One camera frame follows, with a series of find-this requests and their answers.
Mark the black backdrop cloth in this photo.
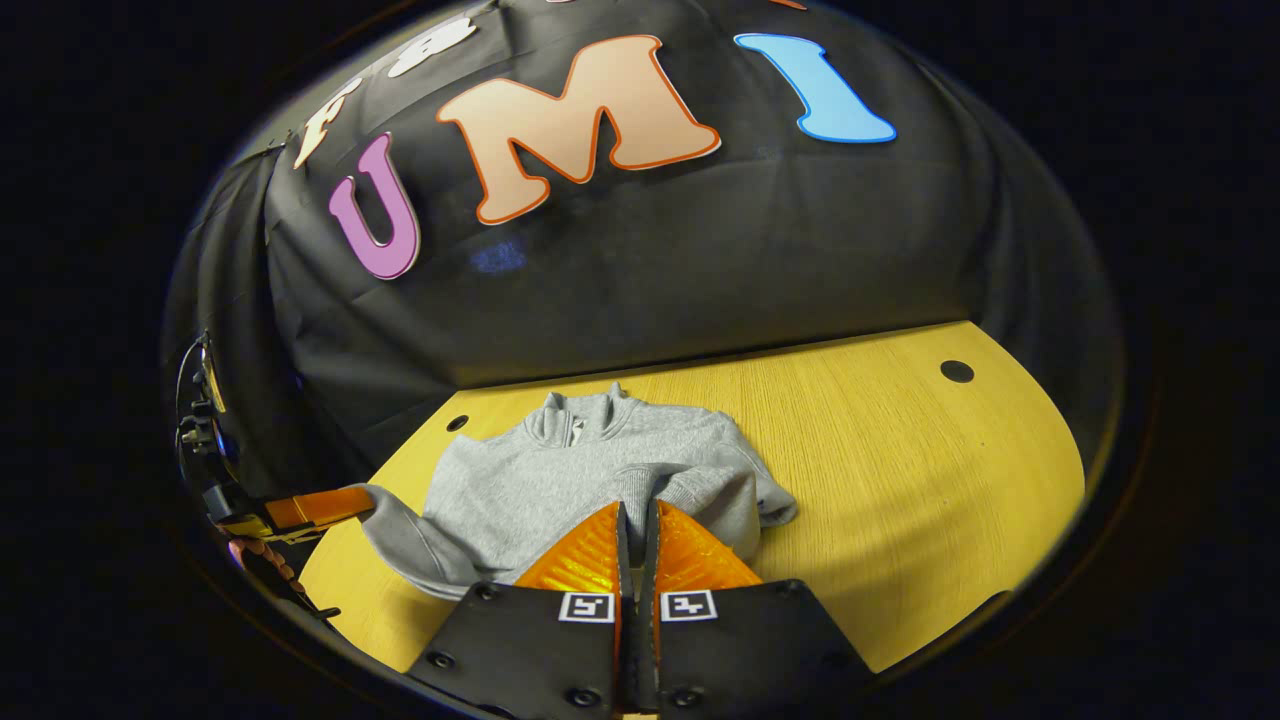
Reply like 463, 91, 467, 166
160, 0, 1121, 501

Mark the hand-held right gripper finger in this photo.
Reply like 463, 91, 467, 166
640, 498, 878, 720
406, 500, 637, 720

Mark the grey zip-neck sweatshirt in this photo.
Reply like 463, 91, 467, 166
360, 382, 798, 601

